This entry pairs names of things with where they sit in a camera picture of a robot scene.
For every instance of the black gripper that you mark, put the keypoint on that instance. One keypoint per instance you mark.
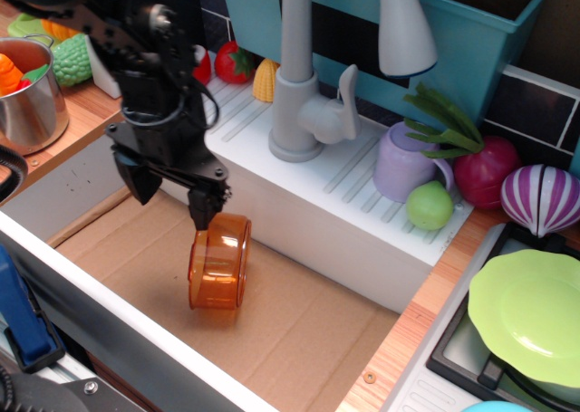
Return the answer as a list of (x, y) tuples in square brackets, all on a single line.
[(149, 149)]

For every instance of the transparent orange plastic pot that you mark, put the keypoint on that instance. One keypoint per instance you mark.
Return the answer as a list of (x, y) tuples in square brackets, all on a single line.
[(217, 270)]

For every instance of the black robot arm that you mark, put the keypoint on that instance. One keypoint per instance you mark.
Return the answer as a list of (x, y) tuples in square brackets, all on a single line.
[(149, 48)]

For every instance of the white toy sink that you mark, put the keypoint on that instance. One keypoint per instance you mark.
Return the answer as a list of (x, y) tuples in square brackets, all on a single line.
[(325, 215)]

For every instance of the steel pot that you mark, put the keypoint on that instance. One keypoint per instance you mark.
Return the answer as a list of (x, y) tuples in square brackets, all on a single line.
[(36, 116)]

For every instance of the white salt shaker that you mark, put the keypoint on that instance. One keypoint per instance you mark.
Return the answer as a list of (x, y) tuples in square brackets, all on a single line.
[(100, 75)]

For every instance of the yellow toy corn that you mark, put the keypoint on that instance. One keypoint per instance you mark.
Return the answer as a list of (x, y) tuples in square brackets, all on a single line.
[(264, 83)]

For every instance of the red toy strawberry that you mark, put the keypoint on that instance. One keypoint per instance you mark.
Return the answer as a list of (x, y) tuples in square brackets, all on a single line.
[(234, 64)]

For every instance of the green bumpy toy gourd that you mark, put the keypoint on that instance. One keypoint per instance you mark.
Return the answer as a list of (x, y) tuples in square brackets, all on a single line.
[(71, 61)]

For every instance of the green toy pepper piece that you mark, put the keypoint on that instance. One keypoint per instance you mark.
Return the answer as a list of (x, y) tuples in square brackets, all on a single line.
[(34, 75)]

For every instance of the orange toy pumpkin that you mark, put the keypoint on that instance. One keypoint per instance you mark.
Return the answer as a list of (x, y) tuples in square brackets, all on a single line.
[(58, 31)]

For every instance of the brown cardboard sheet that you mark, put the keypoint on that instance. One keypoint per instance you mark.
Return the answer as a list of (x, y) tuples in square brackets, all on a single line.
[(298, 340)]

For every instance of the orange toy carrot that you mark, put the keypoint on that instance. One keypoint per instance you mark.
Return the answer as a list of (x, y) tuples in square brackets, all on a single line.
[(10, 75)]

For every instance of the light green plastic plate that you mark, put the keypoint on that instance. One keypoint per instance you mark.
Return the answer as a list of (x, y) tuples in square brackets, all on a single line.
[(24, 25)]

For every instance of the lilac plastic cup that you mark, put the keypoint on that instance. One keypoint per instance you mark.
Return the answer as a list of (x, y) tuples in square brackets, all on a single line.
[(402, 165)]

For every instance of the green toy pear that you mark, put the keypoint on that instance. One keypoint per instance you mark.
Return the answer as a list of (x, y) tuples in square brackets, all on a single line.
[(429, 207)]

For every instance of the red toy radish with leaves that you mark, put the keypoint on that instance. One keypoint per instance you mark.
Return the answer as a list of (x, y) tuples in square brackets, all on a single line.
[(480, 163)]

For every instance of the toy stove top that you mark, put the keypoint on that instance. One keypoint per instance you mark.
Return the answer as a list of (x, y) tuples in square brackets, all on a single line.
[(453, 369)]

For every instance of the teal plastic bin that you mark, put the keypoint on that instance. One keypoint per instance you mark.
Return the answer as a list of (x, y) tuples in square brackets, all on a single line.
[(333, 52)]

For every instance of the lime green plastic plate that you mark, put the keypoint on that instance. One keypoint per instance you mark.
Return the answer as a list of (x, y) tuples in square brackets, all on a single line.
[(525, 307)]

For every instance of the purple white striped toy onion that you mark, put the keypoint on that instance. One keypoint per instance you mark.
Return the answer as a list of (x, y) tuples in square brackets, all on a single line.
[(541, 198)]

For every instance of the light blue bowl rim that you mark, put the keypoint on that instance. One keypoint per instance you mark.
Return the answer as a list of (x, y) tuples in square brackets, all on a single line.
[(496, 406)]

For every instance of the blue clamp handle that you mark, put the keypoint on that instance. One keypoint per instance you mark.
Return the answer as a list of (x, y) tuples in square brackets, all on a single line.
[(30, 334)]

